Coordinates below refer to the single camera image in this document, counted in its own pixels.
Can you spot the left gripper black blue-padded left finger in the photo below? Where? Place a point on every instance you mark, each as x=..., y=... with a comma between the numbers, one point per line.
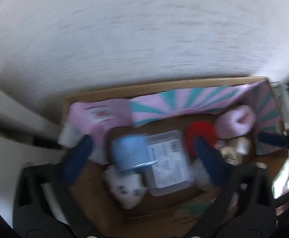
x=32, y=215

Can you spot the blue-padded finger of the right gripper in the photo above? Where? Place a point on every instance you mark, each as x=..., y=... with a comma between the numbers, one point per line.
x=273, y=139

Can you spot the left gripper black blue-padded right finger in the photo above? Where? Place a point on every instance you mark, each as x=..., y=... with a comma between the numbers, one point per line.
x=245, y=206

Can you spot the pink fluffy sock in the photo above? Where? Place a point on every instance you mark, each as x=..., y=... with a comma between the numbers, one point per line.
x=236, y=122

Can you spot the clear plastic floss box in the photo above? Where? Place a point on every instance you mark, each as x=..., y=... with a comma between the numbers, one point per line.
x=210, y=169

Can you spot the red lid round jar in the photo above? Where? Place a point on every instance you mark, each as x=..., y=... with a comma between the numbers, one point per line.
x=202, y=129

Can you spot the clear cotton swab box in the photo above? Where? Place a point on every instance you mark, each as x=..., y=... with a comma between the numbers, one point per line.
x=172, y=172

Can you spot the white panda pattern sock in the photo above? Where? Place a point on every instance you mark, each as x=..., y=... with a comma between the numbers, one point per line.
x=127, y=188

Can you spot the small light blue box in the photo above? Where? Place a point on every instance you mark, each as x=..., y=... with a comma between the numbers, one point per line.
x=131, y=152

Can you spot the cardboard box pink liner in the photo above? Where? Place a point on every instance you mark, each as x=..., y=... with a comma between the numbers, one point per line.
x=155, y=108

